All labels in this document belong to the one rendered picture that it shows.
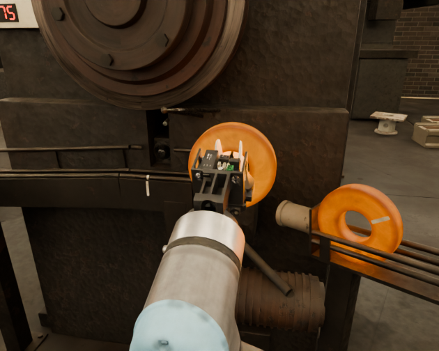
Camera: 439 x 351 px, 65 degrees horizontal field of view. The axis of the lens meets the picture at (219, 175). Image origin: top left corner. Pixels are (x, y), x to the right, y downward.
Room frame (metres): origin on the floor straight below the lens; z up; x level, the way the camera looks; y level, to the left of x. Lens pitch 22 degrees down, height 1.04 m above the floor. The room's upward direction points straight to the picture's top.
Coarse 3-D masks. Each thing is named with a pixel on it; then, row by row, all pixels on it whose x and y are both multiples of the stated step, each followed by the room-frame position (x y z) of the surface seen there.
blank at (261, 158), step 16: (224, 128) 0.56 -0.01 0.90; (240, 128) 0.55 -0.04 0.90; (208, 144) 0.56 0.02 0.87; (224, 144) 0.56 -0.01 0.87; (256, 144) 0.55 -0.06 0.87; (192, 160) 0.56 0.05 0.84; (256, 160) 0.55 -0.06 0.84; (272, 160) 0.54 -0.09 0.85; (256, 176) 0.54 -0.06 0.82; (272, 176) 0.54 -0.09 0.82; (256, 192) 0.54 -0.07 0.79
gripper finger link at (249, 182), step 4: (248, 172) 0.52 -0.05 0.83; (248, 176) 0.50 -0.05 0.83; (248, 180) 0.49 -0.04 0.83; (252, 180) 0.49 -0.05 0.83; (248, 184) 0.48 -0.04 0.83; (252, 184) 0.48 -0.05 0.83; (248, 188) 0.47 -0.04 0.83; (252, 188) 0.47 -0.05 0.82; (248, 192) 0.47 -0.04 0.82; (252, 192) 0.47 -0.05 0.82; (248, 196) 0.46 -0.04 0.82; (248, 200) 0.46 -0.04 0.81
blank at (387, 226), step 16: (336, 192) 0.59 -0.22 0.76; (352, 192) 0.57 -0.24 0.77; (368, 192) 0.55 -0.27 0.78; (320, 208) 0.61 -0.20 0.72; (336, 208) 0.59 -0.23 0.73; (352, 208) 0.57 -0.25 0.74; (368, 208) 0.55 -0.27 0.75; (384, 208) 0.53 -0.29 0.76; (320, 224) 0.61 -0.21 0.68; (336, 224) 0.59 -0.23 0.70; (384, 224) 0.52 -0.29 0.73; (400, 224) 0.52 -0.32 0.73; (352, 240) 0.57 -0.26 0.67; (368, 240) 0.54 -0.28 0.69; (384, 240) 0.52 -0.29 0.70; (400, 240) 0.52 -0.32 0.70
